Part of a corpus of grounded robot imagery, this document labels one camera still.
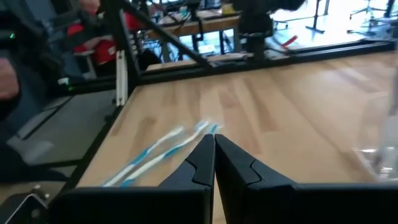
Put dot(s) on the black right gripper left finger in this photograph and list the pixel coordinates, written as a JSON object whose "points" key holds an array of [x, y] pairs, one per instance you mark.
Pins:
{"points": [[196, 186]]}

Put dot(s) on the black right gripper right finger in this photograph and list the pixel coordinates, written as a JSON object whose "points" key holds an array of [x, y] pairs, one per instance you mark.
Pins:
{"points": [[248, 193]]}

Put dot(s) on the blue white toothbrush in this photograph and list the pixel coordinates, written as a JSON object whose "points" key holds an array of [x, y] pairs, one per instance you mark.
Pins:
{"points": [[143, 154], [174, 149], [214, 128]]}

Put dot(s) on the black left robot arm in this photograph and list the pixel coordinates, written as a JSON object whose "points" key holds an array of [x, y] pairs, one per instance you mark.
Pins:
{"points": [[256, 28]]}

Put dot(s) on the white strip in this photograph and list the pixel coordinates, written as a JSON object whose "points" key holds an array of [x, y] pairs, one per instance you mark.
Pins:
{"points": [[122, 77]]}

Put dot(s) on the clear acrylic organizer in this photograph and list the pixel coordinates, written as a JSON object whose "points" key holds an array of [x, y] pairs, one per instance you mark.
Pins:
{"points": [[388, 140]]}

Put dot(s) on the red bar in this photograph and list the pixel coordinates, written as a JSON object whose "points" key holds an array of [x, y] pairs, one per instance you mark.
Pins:
{"points": [[289, 41]]}

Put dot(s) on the wooden background desk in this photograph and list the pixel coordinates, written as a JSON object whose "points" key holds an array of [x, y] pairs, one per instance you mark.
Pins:
{"points": [[199, 25]]}

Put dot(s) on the red chair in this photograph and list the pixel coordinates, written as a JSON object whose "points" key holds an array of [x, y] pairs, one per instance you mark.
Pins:
{"points": [[102, 51]]}

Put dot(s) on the black chair base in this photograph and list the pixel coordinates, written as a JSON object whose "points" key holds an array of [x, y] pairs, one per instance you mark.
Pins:
{"points": [[315, 18]]}

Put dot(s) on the person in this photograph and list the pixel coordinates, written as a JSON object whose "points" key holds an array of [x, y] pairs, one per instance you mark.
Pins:
{"points": [[7, 77]]}

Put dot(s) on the grey metal bracket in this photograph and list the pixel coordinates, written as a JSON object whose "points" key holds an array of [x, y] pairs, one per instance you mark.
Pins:
{"points": [[21, 208]]}

